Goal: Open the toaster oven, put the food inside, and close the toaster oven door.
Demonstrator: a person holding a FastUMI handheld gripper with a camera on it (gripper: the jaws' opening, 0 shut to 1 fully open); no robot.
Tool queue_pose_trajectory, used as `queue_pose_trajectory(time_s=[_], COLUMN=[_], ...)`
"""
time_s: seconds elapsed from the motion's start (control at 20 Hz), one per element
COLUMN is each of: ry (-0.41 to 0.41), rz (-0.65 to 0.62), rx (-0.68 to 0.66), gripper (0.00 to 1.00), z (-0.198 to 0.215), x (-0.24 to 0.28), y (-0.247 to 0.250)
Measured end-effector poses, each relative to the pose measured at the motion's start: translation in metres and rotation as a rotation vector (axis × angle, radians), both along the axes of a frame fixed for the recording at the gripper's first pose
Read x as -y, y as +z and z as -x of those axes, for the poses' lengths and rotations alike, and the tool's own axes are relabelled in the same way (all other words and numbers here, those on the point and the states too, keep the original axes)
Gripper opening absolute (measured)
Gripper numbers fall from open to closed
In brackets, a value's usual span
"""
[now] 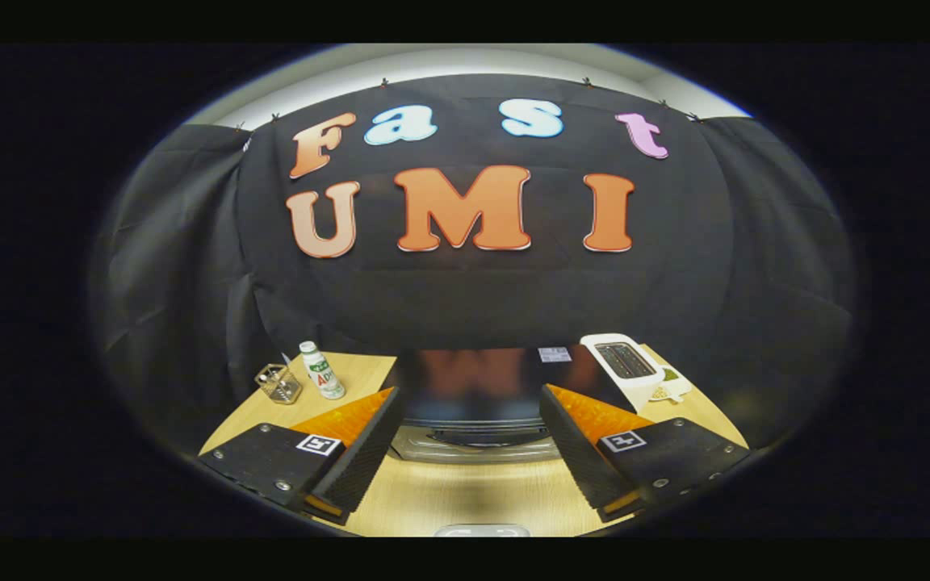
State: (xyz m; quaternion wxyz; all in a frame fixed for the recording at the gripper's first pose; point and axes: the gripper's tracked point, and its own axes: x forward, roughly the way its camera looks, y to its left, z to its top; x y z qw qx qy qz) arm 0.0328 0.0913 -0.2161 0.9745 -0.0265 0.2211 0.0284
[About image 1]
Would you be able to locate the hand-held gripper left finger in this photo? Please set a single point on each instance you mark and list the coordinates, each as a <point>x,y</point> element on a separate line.
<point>364,452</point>

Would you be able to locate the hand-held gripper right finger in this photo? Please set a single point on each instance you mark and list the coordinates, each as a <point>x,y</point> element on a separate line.
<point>574,452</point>

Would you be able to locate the black toaster oven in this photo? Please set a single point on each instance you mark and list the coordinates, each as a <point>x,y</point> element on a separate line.
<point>473,387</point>

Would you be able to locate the white pop-up toaster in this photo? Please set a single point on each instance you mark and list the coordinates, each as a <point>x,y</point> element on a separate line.
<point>634,387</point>

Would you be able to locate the white green label bottle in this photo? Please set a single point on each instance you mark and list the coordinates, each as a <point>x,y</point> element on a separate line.
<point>322,373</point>

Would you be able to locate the white oval plate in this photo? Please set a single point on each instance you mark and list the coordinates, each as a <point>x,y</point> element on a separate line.
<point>481,530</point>

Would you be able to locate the black backdrop cloth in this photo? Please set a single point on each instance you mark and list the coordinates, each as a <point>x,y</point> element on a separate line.
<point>473,298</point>

